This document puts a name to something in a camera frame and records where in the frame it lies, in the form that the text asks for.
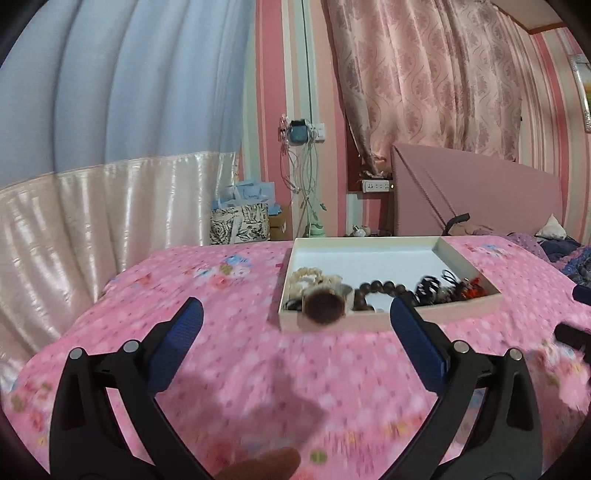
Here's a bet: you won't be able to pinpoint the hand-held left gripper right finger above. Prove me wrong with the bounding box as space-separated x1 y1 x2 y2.
389 296 544 480

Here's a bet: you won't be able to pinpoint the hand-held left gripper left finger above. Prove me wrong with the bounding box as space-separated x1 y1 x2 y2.
48 296 214 480

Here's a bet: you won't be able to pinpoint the brown wooden bead bracelet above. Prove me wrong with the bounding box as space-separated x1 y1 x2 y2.
351 279 419 312

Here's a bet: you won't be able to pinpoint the white shallow cardboard box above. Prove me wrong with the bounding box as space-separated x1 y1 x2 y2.
277 236 505 333

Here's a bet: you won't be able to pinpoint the brown fuzzy pompom hair tie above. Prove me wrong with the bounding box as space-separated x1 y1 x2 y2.
284 288 347 326

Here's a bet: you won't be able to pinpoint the cream bead bracelet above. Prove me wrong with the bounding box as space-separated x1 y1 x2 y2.
286 267 354 301

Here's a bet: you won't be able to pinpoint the person's left hand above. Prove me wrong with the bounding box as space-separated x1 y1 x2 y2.
215 447 302 480

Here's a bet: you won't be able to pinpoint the dark blue cloth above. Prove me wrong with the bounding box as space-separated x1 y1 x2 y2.
540 237 591 284

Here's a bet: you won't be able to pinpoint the purple dotted cloth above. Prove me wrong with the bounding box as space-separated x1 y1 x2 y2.
508 232 552 264

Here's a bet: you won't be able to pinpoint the white cloth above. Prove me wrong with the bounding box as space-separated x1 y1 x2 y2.
536 213 566 240

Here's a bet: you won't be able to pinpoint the pink floral bedsheet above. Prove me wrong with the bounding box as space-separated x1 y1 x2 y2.
0 233 591 480

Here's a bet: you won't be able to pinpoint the floral print gift bag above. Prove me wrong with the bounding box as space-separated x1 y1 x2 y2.
210 202 271 246

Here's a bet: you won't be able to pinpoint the pink headboard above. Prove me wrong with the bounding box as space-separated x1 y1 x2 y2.
392 142 565 238

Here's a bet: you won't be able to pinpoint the small cardboard box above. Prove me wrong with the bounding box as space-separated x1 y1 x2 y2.
269 208 291 241

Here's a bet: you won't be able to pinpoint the blue gift bag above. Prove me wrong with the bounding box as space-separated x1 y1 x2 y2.
226 181 276 204

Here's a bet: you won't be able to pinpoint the blue and white curtain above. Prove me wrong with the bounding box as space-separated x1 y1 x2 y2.
0 0 259 365

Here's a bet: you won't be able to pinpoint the pink patterned curtain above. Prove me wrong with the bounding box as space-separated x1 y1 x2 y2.
325 0 525 162

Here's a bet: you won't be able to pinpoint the black strap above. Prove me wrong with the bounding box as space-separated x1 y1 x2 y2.
442 212 471 236

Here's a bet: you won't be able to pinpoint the hanging charger cables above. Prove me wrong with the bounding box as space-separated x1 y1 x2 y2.
277 117 324 222

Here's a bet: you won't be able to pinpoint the framed wall picture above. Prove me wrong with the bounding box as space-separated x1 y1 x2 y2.
570 53 591 134

